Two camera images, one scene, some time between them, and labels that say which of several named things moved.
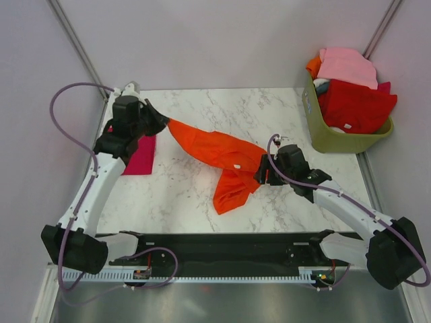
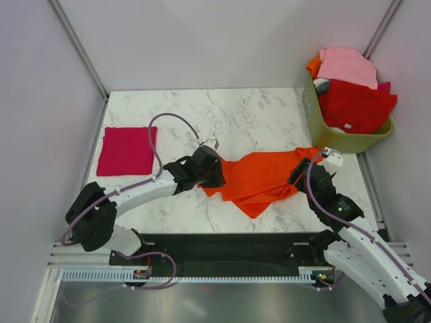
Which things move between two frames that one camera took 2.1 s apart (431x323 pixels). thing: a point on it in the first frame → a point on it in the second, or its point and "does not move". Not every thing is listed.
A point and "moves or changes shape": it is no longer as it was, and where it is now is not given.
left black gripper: x=160 y=121 → x=218 y=180
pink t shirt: x=347 y=64 does not move
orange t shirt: x=238 y=161 moves or changes shape
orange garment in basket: x=313 y=66 does not move
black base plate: x=229 y=250 does not move
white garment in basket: x=318 y=81 does not move
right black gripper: x=265 y=164 → x=295 y=172
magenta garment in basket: x=384 y=87 does not move
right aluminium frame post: x=382 y=29 does not move
